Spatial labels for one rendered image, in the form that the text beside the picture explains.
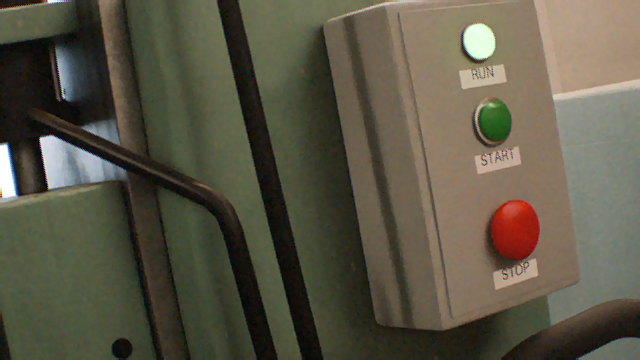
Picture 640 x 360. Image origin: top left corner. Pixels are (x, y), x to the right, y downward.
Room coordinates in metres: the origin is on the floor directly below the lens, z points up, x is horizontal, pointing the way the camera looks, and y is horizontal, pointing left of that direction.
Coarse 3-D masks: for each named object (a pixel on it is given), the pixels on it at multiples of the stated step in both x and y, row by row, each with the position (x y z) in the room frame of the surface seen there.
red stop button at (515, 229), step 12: (504, 204) 0.55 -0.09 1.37; (516, 204) 0.55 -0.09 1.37; (528, 204) 0.55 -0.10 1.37; (504, 216) 0.54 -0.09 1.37; (516, 216) 0.54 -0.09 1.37; (528, 216) 0.55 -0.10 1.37; (492, 228) 0.54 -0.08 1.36; (504, 228) 0.54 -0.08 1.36; (516, 228) 0.54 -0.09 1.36; (528, 228) 0.55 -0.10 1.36; (504, 240) 0.54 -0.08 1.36; (516, 240) 0.54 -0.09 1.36; (528, 240) 0.55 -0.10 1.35; (504, 252) 0.54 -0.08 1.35; (516, 252) 0.54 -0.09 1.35; (528, 252) 0.55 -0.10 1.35
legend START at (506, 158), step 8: (496, 152) 0.55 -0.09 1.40; (504, 152) 0.56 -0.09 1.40; (512, 152) 0.56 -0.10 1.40; (480, 160) 0.55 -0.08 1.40; (488, 160) 0.55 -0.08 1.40; (496, 160) 0.55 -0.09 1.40; (504, 160) 0.56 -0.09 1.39; (512, 160) 0.56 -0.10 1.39; (480, 168) 0.55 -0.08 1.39; (488, 168) 0.55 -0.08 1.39; (496, 168) 0.55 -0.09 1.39
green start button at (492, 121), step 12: (492, 96) 0.55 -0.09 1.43; (480, 108) 0.55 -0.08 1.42; (492, 108) 0.55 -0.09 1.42; (504, 108) 0.55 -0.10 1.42; (480, 120) 0.55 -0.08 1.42; (492, 120) 0.55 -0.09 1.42; (504, 120) 0.55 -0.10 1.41; (480, 132) 0.55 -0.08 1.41; (492, 132) 0.55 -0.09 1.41; (504, 132) 0.55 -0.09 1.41; (492, 144) 0.55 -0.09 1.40
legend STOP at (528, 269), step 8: (520, 264) 0.56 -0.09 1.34; (528, 264) 0.56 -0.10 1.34; (536, 264) 0.56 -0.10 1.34; (496, 272) 0.55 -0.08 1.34; (504, 272) 0.55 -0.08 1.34; (512, 272) 0.55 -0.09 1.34; (520, 272) 0.56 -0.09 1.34; (528, 272) 0.56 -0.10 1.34; (536, 272) 0.56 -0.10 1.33; (496, 280) 0.55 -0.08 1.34; (504, 280) 0.55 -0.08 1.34; (512, 280) 0.55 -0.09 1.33; (520, 280) 0.55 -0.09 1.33; (496, 288) 0.55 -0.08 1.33
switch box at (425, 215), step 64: (448, 0) 0.55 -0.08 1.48; (512, 0) 0.57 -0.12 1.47; (384, 64) 0.54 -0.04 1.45; (448, 64) 0.54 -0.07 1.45; (512, 64) 0.56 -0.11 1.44; (384, 128) 0.55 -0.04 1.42; (448, 128) 0.54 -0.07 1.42; (512, 128) 0.56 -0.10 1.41; (384, 192) 0.55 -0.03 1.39; (448, 192) 0.54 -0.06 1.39; (512, 192) 0.56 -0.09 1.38; (384, 256) 0.56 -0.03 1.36; (448, 256) 0.53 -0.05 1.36; (576, 256) 0.58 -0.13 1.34; (384, 320) 0.57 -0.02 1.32; (448, 320) 0.53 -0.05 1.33
